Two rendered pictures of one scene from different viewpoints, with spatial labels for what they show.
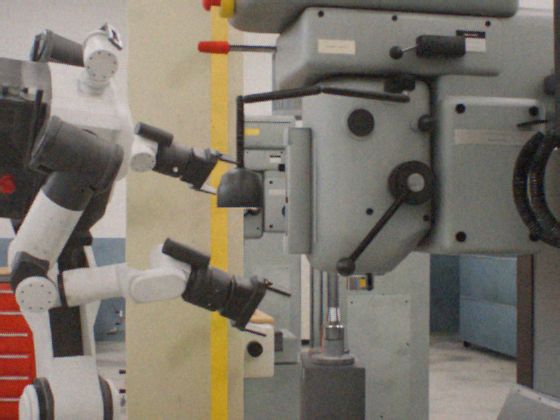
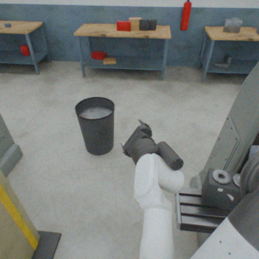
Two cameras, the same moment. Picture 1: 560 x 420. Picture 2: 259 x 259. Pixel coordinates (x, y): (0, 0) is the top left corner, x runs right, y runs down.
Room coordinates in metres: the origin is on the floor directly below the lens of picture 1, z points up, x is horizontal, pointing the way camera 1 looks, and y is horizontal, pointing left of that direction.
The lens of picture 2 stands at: (2.16, 0.72, 2.01)
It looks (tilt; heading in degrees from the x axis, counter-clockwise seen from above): 40 degrees down; 288
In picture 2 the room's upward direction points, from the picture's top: straight up
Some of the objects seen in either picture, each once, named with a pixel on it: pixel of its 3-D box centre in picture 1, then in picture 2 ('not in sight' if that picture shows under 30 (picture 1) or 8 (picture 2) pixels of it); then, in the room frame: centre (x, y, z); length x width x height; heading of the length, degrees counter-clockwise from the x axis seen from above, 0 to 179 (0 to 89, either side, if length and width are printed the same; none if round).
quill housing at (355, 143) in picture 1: (363, 176); not in sight; (1.50, -0.13, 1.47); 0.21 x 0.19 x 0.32; 12
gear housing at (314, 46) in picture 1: (383, 54); not in sight; (1.50, -0.17, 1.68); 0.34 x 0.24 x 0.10; 102
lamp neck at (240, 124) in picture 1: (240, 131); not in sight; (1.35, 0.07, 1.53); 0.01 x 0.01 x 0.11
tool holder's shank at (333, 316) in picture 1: (333, 297); not in sight; (1.82, -0.10, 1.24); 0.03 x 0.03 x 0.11
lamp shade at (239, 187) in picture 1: (240, 187); not in sight; (1.35, 0.07, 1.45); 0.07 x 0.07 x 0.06
